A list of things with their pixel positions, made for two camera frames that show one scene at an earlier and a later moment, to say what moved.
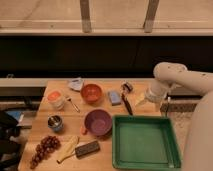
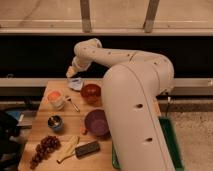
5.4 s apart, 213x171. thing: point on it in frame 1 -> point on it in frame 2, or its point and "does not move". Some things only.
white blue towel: x=77 y=83 does not move
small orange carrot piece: x=82 y=130 does not move
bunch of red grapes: x=47 y=146 does not move
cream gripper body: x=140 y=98 -> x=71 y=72
